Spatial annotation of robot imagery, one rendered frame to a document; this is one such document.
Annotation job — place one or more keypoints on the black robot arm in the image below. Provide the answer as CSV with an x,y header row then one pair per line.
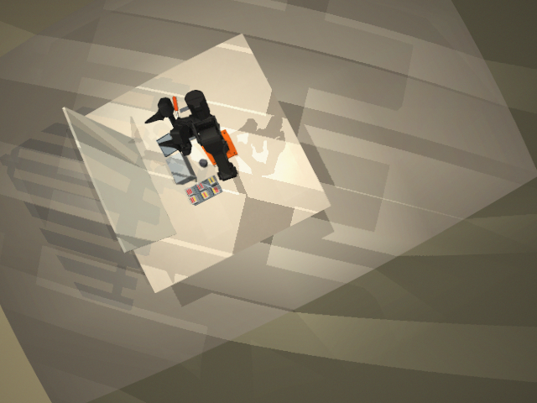
x,y
210,136

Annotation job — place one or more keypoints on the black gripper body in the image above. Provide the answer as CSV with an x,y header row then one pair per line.
x,y
166,108

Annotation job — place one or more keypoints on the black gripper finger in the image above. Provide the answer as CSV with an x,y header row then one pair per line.
x,y
169,143
157,116

